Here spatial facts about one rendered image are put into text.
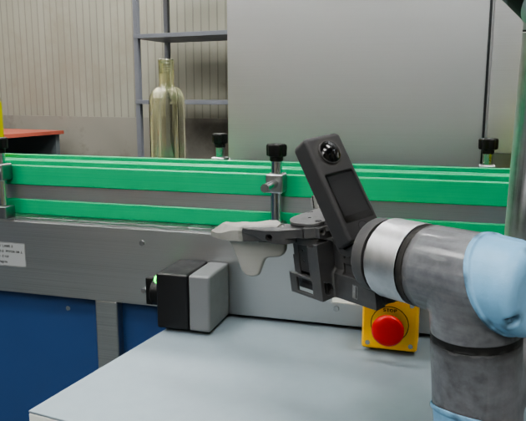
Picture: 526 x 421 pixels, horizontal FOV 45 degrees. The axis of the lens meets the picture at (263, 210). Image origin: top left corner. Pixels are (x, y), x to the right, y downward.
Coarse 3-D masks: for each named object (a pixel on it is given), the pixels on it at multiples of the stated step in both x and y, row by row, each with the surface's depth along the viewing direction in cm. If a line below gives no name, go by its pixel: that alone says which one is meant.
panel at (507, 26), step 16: (496, 0) 102; (496, 16) 102; (512, 16) 102; (496, 32) 103; (512, 32) 102; (496, 48) 103; (512, 48) 102; (496, 64) 104; (512, 64) 103; (496, 80) 104; (512, 80) 103; (496, 96) 104; (512, 96) 104; (496, 112) 105; (512, 112) 104; (496, 128) 105; (512, 128) 104; (512, 144) 105
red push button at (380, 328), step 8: (376, 320) 78; (384, 320) 78; (392, 320) 77; (376, 328) 78; (384, 328) 78; (392, 328) 77; (400, 328) 77; (376, 336) 78; (384, 336) 78; (392, 336) 78; (400, 336) 78; (384, 344) 78; (392, 344) 78
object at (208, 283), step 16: (160, 272) 88; (176, 272) 88; (192, 272) 88; (208, 272) 88; (224, 272) 91; (160, 288) 88; (176, 288) 87; (192, 288) 86; (208, 288) 86; (224, 288) 92; (160, 304) 88; (176, 304) 88; (192, 304) 87; (208, 304) 86; (224, 304) 92; (160, 320) 89; (176, 320) 88; (192, 320) 87; (208, 320) 87
